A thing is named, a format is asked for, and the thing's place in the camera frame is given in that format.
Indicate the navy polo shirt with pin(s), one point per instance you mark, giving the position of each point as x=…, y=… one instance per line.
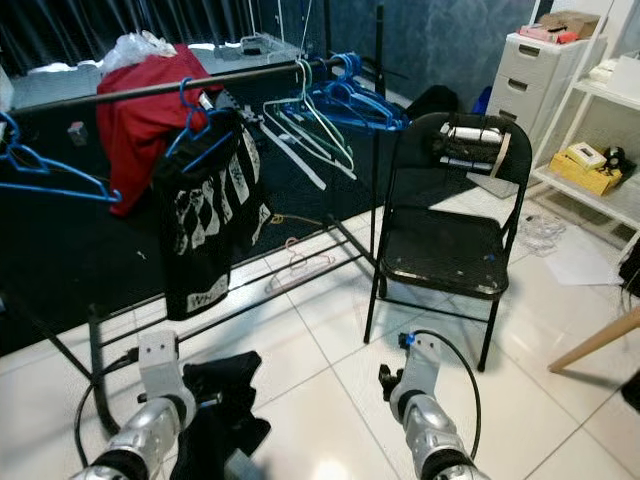
x=225, y=410

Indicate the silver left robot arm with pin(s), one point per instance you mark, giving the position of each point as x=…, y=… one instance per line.
x=150, y=440

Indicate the black metal clothes rack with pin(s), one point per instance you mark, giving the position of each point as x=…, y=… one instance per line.
x=98, y=360

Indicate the black folding chair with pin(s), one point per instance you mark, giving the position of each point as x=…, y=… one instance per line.
x=445, y=250

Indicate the black hanging shirt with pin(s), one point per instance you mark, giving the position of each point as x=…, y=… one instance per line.
x=210, y=225

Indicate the wooden stick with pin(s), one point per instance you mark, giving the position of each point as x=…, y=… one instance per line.
x=600, y=340

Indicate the white paper sheet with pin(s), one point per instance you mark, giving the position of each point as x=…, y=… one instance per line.
x=585, y=260

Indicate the black and white bag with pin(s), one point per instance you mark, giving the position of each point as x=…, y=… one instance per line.
x=475, y=148

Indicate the red garment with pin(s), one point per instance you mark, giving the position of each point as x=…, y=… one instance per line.
x=145, y=125

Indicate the black bundle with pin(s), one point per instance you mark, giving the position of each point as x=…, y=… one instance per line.
x=432, y=102

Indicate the yellow box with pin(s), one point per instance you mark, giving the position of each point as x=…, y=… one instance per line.
x=582, y=165

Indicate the small grey tag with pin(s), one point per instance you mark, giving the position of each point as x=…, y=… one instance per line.
x=77, y=134

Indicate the blue bag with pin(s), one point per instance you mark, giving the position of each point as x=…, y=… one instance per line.
x=481, y=100

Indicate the white drawer cabinet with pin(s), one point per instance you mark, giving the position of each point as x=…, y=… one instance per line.
x=530, y=78

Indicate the grey desk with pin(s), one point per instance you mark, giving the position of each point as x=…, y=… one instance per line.
x=60, y=80

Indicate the clear plastic bag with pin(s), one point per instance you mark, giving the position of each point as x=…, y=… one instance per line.
x=140, y=50

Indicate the white shelf unit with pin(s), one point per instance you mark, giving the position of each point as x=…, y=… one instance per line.
x=615, y=95

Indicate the flat pink box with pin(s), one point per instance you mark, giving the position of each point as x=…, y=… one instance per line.
x=545, y=34

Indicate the brown cardboard box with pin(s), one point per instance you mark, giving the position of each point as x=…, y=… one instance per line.
x=570, y=23

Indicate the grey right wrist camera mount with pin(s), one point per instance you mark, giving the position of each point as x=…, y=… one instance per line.
x=422, y=362

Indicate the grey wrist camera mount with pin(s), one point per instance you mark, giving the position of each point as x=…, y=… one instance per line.
x=162, y=360
x=422, y=362

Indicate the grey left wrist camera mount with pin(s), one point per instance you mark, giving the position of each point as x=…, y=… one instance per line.
x=162, y=360

